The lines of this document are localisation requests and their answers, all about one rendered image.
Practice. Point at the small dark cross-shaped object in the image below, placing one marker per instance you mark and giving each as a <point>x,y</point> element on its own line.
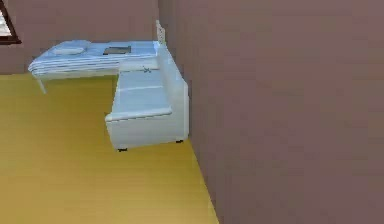
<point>146,70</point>

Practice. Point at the white sofa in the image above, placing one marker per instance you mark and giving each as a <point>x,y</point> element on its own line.
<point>146,100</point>

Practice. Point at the white pillow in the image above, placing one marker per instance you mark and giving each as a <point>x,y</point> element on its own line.
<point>68,51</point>

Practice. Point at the pale blue bed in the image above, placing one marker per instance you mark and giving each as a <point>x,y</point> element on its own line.
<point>90,60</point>

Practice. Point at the dark framed window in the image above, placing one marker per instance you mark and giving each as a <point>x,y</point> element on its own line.
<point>4,28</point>

